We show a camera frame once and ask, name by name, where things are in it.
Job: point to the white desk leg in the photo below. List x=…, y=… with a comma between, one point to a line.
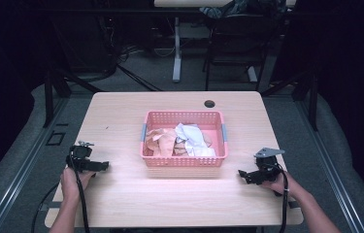
x=177, y=51

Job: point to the black metal stand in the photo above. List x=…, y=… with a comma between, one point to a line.
x=49, y=97
x=312, y=97

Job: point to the beige crumpled cloth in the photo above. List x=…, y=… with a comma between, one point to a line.
x=166, y=142

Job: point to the person's left hand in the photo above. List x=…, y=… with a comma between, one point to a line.
x=70, y=183

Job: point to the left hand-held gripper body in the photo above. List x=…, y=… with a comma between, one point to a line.
x=80, y=152

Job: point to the white crumpled cloth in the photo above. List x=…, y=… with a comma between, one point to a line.
x=193, y=138

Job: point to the person's right hand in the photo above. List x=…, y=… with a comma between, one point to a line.
x=281, y=184

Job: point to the dark patterned cloth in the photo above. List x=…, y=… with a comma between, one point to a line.
x=225, y=9

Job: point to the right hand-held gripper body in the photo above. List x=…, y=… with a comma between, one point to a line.
x=267, y=161

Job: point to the pink perforated plastic basket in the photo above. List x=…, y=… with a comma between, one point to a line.
x=182, y=160

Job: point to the black chair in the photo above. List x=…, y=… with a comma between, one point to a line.
x=234, y=35

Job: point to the white desk top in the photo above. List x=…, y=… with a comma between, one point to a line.
x=192, y=3

